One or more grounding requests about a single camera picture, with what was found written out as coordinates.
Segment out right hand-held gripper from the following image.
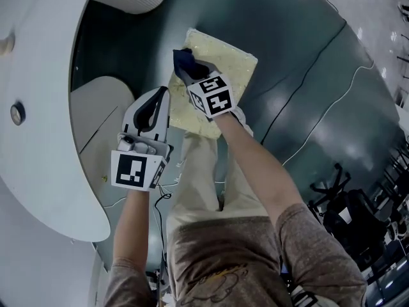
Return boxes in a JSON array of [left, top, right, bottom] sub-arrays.
[[173, 61, 240, 120]]

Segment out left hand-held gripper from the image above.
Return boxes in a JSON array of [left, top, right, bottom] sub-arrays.
[[110, 86, 175, 192]]

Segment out dark blue cloth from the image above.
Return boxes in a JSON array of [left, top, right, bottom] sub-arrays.
[[172, 47, 212, 83]]

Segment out cream upholstered footstool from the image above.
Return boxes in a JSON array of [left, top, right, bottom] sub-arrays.
[[167, 27, 259, 140]]

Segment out person's left forearm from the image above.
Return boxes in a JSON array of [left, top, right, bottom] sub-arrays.
[[109, 189, 151, 270]]

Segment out person's right forearm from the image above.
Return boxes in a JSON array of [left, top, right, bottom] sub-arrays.
[[215, 109, 308, 228]]

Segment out white curved table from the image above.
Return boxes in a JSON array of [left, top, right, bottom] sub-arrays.
[[0, 0, 169, 243]]

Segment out beige trousers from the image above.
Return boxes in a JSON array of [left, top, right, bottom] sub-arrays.
[[165, 107, 272, 235]]

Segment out small round tin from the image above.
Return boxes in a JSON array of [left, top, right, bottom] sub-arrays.
[[9, 101, 27, 127]]

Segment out small beige round object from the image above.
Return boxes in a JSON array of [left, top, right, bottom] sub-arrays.
[[0, 31, 17, 58]]

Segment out brown printed shirt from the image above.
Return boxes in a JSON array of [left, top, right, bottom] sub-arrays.
[[102, 202, 368, 307]]

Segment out black office chair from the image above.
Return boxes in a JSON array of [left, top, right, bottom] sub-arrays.
[[322, 189, 396, 270], [308, 163, 352, 210]]

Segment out long white cable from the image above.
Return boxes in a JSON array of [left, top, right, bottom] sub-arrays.
[[281, 58, 375, 166], [104, 196, 128, 209]]

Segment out black cable with adapter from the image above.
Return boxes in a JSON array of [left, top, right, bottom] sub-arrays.
[[259, 0, 348, 145]]

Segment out thin black cable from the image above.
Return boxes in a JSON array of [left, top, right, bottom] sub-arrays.
[[154, 193, 173, 258]]

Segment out white strap with black buckle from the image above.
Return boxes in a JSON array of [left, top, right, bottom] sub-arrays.
[[289, 285, 320, 307]]

